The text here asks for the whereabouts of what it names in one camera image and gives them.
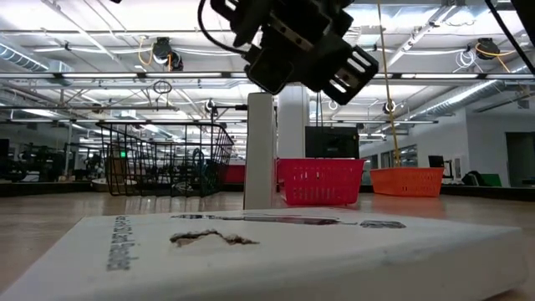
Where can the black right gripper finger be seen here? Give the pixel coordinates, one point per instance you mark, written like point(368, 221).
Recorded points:
point(326, 71)

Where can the orange plastic bin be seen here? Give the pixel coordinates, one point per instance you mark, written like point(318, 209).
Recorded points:
point(407, 182)

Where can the white box with device picture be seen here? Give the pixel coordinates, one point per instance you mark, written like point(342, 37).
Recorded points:
point(292, 259)

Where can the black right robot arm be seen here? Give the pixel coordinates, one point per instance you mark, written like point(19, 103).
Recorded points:
point(526, 10)

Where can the red plastic bin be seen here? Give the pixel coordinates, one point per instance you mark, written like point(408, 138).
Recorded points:
point(322, 184)

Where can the white building pillar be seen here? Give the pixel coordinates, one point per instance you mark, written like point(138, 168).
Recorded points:
point(292, 125)

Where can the black monitor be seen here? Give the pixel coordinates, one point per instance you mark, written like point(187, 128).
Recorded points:
point(332, 142)

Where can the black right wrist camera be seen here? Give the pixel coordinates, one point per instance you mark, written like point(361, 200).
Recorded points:
point(269, 71)

